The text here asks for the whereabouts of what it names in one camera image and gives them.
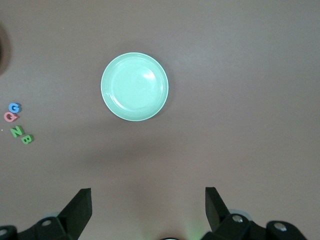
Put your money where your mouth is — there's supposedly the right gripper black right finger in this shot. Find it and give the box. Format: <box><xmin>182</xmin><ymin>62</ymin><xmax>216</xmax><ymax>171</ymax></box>
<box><xmin>201</xmin><ymin>186</ymin><xmax>310</xmax><ymax>240</ymax></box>

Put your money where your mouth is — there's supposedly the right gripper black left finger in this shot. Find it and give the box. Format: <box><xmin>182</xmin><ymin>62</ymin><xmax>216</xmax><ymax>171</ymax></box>
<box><xmin>0</xmin><ymin>187</ymin><xmax>93</xmax><ymax>240</ymax></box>

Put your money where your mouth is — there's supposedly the green foam letter B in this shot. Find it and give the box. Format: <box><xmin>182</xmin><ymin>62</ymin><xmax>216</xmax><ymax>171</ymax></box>
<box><xmin>21</xmin><ymin>134</ymin><xmax>35</xmax><ymax>145</ymax></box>

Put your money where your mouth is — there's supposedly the green foam letter N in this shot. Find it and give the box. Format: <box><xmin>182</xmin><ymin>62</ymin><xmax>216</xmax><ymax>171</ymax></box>
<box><xmin>9</xmin><ymin>124</ymin><xmax>25</xmax><ymax>139</ymax></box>

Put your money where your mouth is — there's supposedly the pink foam letter Q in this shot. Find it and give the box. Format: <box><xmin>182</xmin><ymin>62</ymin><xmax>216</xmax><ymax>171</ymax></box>
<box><xmin>3</xmin><ymin>111</ymin><xmax>20</xmax><ymax>123</ymax></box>

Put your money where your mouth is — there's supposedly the blue foam letter G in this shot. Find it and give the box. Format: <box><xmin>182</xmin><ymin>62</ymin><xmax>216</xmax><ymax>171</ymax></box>
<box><xmin>8</xmin><ymin>102</ymin><xmax>22</xmax><ymax>114</ymax></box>

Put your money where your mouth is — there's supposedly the brown table cover sheet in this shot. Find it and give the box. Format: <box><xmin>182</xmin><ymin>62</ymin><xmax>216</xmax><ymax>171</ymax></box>
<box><xmin>0</xmin><ymin>0</ymin><xmax>320</xmax><ymax>240</ymax></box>

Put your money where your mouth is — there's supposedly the mint green plate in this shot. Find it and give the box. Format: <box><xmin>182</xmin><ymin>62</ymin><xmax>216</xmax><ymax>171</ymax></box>
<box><xmin>100</xmin><ymin>51</ymin><xmax>170</xmax><ymax>123</ymax></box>

